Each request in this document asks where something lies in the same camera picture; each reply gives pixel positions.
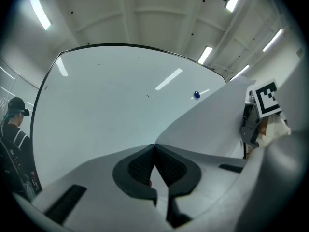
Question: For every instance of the blue round magnet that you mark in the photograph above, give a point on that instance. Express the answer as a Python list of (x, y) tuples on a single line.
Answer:
[(197, 94)]

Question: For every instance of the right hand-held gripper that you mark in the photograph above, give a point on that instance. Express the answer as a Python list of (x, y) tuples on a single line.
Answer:
[(266, 98)]

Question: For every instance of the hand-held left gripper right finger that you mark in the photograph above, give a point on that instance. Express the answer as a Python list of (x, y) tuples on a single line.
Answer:
[(207, 178)]

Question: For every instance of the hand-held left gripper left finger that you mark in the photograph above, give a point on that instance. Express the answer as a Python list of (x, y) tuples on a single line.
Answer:
[(101, 192)]

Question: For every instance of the person's right hand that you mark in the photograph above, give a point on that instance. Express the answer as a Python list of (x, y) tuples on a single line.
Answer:
[(275, 129)]

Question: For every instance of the black cap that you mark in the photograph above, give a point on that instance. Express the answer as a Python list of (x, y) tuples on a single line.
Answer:
[(16, 103)]

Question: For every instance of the black-framed whiteboard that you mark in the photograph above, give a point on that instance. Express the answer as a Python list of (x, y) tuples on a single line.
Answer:
[(108, 110)]

